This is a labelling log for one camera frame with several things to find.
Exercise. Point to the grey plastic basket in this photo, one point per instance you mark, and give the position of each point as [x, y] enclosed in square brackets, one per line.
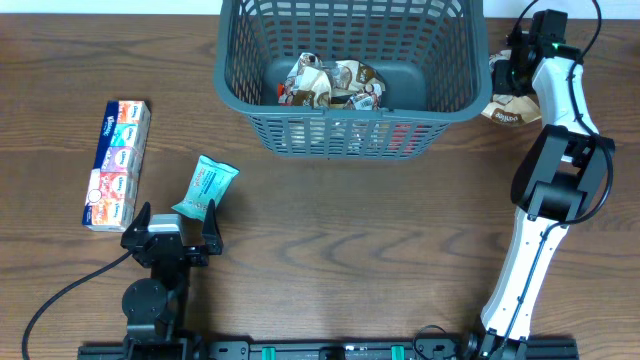
[431, 55]

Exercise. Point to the white brown snack bag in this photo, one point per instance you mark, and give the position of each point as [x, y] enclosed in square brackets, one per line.
[307, 84]

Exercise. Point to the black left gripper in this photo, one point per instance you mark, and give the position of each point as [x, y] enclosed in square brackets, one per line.
[199, 255]

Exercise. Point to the teal wet wipes pack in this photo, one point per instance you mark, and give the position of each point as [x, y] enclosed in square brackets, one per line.
[209, 182]

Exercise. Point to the beige snack bag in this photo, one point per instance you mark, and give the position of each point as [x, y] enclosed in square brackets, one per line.
[355, 86]

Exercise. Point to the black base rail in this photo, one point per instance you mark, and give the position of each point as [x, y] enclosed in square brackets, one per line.
[434, 348]

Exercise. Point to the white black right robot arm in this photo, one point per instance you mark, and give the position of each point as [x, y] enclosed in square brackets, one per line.
[564, 180]

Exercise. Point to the red spaghetti package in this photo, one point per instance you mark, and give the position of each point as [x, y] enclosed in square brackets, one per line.
[355, 138]

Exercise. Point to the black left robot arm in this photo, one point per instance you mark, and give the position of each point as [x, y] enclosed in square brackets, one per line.
[155, 306]

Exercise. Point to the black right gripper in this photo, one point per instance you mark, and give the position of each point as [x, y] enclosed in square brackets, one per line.
[501, 85]

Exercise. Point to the Kleenex tissue multipack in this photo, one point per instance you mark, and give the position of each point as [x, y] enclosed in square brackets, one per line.
[113, 183]

